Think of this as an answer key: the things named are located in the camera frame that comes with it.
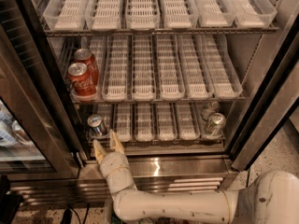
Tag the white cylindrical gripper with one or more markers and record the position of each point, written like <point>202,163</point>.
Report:
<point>114,162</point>

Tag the silver blue redbull can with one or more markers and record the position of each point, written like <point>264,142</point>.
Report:
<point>97,124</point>

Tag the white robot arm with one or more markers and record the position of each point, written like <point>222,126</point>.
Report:
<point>272,198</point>

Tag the shelf tray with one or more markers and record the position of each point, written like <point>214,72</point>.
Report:
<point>197,82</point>
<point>187,122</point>
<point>143,78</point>
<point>122,123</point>
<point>106,112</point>
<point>254,13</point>
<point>101,15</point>
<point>142,14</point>
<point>179,14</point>
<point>143,123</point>
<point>165,122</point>
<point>220,67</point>
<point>170,77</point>
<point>65,15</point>
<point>97,45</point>
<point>215,13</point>
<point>115,78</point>
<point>203,124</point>

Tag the glass fridge door left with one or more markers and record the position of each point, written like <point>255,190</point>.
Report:
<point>33,90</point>

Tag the front red coca-cola can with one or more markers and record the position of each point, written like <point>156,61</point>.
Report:
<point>81,79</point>

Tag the red coca-cola can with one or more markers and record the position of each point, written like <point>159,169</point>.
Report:
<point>87,57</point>
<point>81,79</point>

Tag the rear red coca-cola can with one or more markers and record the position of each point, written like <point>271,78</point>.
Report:
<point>87,57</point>

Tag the rear silver green can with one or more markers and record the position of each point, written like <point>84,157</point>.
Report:
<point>209,109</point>

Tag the silver green can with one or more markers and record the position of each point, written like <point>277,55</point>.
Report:
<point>209,109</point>
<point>215,124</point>

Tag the front silver green can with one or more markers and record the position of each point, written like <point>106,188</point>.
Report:
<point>215,124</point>

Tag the stainless steel fridge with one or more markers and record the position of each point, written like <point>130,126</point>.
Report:
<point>265,60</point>

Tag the black plug on floor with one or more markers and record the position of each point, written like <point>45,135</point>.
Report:
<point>67,216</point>

